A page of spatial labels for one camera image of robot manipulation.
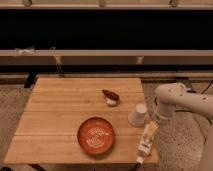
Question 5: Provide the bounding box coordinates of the orange ceramic bowl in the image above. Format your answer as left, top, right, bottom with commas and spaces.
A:
77, 117, 115, 155

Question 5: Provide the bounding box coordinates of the wooden table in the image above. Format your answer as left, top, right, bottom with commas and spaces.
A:
4, 78, 144, 164

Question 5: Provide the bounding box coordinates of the white paper cup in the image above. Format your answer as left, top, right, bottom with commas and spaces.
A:
128, 103, 147, 127

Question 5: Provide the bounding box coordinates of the clear plastic bottle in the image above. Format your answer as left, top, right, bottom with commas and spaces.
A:
136, 121, 158, 164

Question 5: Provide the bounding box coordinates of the white garlic toy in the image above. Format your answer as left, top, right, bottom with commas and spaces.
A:
106, 98, 118, 107

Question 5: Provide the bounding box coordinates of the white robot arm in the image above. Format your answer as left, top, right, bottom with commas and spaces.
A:
154, 82, 213, 171

